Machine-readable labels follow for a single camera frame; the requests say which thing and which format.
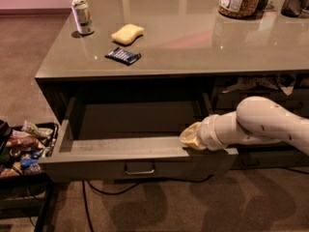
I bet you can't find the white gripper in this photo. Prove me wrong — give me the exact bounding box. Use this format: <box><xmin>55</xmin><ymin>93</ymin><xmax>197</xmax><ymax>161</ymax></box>
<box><xmin>180</xmin><ymin>114</ymin><xmax>227</xmax><ymax>151</ymax></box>

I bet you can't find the grey drawer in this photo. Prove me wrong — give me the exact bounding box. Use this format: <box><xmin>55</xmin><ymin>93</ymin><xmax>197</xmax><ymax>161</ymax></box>
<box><xmin>213</xmin><ymin>89</ymin><xmax>309</xmax><ymax>118</ymax></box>
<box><xmin>40</xmin><ymin>98</ymin><xmax>238</xmax><ymax>182</ymax></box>
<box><xmin>232</xmin><ymin>147</ymin><xmax>309</xmax><ymax>170</ymax></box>

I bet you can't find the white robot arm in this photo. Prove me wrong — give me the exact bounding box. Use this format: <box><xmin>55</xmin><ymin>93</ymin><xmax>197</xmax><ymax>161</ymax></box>
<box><xmin>180</xmin><ymin>97</ymin><xmax>309</xmax><ymax>155</ymax></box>

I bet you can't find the grey drawer cabinet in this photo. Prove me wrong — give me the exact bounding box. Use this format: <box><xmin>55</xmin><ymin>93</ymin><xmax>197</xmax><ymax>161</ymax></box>
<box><xmin>34</xmin><ymin>0</ymin><xmax>309</xmax><ymax>180</ymax></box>

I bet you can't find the blue snack bar wrapper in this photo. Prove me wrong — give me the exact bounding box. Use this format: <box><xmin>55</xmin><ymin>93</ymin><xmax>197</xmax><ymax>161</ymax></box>
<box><xmin>105</xmin><ymin>47</ymin><xmax>141</xmax><ymax>66</ymax></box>

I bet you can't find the yellow sponge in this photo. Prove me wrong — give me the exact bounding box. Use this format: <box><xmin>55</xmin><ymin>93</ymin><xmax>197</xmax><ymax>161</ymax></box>
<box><xmin>111</xmin><ymin>24</ymin><xmax>145</xmax><ymax>45</ymax></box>

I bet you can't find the large clear nut jar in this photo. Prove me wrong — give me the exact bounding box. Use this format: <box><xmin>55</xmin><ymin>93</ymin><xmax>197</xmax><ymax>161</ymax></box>
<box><xmin>218</xmin><ymin>0</ymin><xmax>259</xmax><ymax>18</ymax></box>

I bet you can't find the green snack bag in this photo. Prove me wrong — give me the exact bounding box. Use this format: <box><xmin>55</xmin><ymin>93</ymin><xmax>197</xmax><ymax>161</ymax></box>
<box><xmin>21</xmin><ymin>120</ymin><xmax>53</xmax><ymax>138</ymax></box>

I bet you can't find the white green soda can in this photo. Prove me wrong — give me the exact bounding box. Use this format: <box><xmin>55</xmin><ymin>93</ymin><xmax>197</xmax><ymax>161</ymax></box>
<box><xmin>71</xmin><ymin>0</ymin><xmax>95</xmax><ymax>35</ymax></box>

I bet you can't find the blue snack packet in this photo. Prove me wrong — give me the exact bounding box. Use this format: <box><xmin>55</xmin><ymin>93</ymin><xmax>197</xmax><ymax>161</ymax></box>
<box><xmin>20</xmin><ymin>159</ymin><xmax>38</xmax><ymax>168</ymax></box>

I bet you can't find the dark glass pitcher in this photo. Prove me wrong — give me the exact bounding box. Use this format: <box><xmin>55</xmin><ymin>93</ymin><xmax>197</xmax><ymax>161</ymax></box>
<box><xmin>281</xmin><ymin>0</ymin><xmax>309</xmax><ymax>17</ymax></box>

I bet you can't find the brown snack bag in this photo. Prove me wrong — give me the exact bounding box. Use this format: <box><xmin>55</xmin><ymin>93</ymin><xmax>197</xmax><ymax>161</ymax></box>
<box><xmin>6</xmin><ymin>136</ymin><xmax>40</xmax><ymax>148</ymax></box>

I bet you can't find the black snack cart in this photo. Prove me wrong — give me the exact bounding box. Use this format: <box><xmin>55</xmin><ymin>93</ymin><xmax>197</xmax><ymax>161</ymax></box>
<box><xmin>0</xmin><ymin>121</ymin><xmax>59</xmax><ymax>232</ymax></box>

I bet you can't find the black power cable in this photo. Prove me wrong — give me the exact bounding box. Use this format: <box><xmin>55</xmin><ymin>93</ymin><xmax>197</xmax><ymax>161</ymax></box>
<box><xmin>80</xmin><ymin>166</ymin><xmax>309</xmax><ymax>232</ymax></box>

